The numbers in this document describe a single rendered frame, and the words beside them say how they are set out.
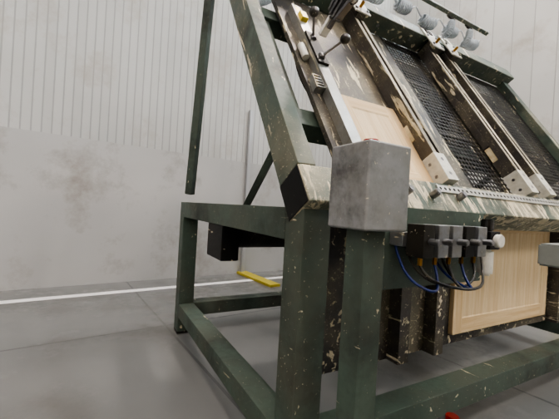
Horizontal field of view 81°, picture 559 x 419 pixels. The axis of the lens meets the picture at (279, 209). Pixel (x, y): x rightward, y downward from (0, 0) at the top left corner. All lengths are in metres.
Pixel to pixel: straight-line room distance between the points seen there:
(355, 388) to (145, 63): 3.39
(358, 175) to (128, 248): 2.97
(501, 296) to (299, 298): 1.43
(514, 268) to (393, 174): 1.56
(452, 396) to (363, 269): 0.85
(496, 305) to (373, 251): 1.42
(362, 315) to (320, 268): 0.20
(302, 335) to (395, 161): 0.48
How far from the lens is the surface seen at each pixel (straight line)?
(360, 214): 0.66
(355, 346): 0.75
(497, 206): 1.49
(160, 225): 3.50
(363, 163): 0.67
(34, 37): 3.61
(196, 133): 2.03
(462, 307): 1.81
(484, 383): 1.62
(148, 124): 3.54
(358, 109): 1.33
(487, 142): 1.94
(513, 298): 2.22
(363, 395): 0.80
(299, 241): 0.84
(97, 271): 3.45
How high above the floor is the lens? 0.78
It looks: level
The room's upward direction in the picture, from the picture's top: 3 degrees clockwise
